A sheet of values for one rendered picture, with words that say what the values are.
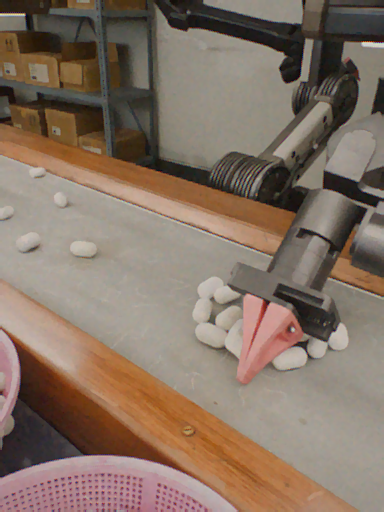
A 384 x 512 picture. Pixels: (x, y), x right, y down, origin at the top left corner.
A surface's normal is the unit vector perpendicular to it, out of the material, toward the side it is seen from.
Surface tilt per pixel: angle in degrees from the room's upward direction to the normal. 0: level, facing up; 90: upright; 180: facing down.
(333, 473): 0
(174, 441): 0
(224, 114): 88
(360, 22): 90
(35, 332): 0
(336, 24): 90
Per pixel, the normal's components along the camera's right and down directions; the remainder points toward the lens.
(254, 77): -0.56, 0.40
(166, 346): 0.02, -0.87
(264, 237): -0.43, -0.36
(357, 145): -0.23, -0.34
